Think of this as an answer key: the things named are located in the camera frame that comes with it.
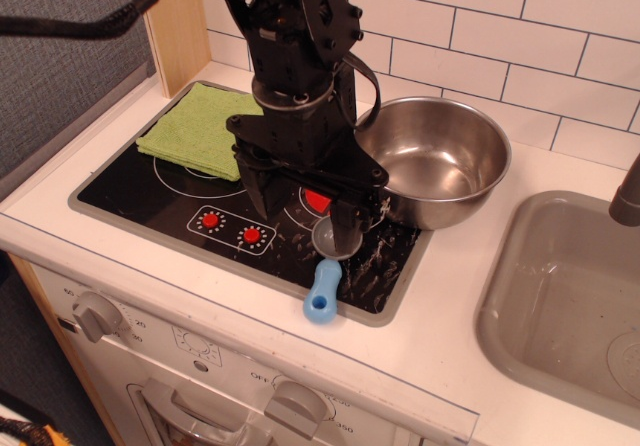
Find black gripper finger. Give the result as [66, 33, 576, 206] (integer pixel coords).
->
[330, 195, 375, 253]
[234, 150, 298, 218]

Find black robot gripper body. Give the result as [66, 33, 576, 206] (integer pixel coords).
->
[226, 100, 388, 215]

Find blue handled grey spoon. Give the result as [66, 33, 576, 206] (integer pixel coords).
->
[303, 216, 363, 325]

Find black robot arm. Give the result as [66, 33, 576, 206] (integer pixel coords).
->
[225, 0, 388, 256]

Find black toy stovetop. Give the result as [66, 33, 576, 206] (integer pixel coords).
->
[69, 140, 432, 327]

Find silver metal pan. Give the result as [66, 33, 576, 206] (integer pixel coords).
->
[355, 97, 511, 230]

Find green folded cloth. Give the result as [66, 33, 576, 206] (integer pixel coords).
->
[136, 83, 262, 182]

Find grey right oven knob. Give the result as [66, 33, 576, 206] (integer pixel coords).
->
[264, 381, 328, 440]

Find grey oven knob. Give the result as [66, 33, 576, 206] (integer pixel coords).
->
[72, 292, 123, 343]
[264, 381, 328, 440]

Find grey left oven knob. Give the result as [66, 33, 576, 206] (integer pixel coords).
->
[72, 292, 123, 343]

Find white toy oven front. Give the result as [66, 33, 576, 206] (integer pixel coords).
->
[30, 265, 478, 445]

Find grey plastic sink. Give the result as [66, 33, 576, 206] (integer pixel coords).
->
[477, 191, 639, 428]

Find grey faucet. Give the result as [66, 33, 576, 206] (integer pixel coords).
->
[609, 155, 640, 227]

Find yellow object at corner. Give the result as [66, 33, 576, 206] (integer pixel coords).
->
[44, 425, 71, 446]

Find wooden side post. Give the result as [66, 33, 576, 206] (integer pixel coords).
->
[144, 0, 211, 98]

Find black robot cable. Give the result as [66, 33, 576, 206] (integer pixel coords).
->
[0, 0, 171, 41]

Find grey oven door handle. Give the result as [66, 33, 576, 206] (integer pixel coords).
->
[138, 379, 248, 445]

